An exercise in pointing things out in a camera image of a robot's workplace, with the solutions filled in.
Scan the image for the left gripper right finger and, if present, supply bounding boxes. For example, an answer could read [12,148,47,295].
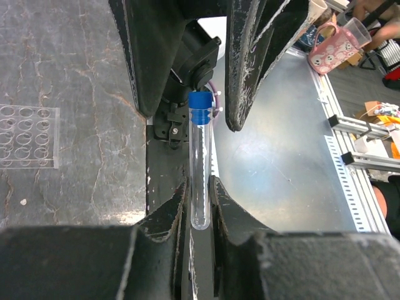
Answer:
[209,176,399,299]

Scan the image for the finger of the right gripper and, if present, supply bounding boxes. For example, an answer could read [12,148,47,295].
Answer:
[107,0,232,119]
[224,0,310,131]

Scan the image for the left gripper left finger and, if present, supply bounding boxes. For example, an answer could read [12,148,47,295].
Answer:
[1,182,188,299]

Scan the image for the blue capped test tube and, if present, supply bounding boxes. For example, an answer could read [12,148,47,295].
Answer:
[188,91,213,231]

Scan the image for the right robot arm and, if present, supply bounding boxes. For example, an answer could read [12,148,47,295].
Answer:
[109,1,311,131]

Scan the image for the pink ghost mug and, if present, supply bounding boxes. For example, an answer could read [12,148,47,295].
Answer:
[308,22,361,75]

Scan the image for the clear plastic cup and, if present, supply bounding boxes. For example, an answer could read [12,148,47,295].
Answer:
[342,17,372,49]

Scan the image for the seated person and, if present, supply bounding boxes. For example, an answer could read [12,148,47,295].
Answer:
[352,0,399,70]

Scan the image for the clear acrylic tube rack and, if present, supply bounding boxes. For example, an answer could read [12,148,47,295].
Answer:
[1,104,60,169]

